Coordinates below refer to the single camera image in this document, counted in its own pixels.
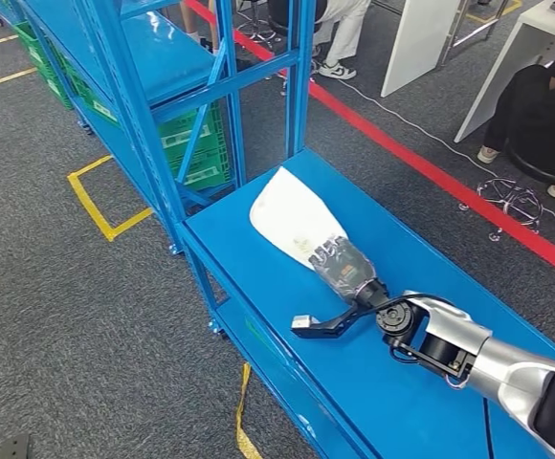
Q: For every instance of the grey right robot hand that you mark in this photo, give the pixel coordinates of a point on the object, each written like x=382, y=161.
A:
x=342, y=269

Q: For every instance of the white moulded plastic part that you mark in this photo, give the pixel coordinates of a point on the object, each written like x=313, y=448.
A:
x=286, y=209

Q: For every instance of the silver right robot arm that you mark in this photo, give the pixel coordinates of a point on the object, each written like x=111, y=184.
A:
x=497, y=367

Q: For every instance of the blue metal shelf rack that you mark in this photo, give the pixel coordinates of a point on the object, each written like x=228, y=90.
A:
x=172, y=50
x=378, y=405

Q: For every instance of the red barrier belt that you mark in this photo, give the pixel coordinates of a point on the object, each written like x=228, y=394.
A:
x=401, y=152

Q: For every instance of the person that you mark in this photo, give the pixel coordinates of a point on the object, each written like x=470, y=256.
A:
x=545, y=108
x=347, y=32
x=187, y=16

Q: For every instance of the black stool chrome base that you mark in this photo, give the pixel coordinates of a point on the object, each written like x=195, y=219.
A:
x=275, y=16
x=521, y=168

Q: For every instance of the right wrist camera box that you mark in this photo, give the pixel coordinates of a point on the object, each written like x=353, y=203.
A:
x=325, y=328

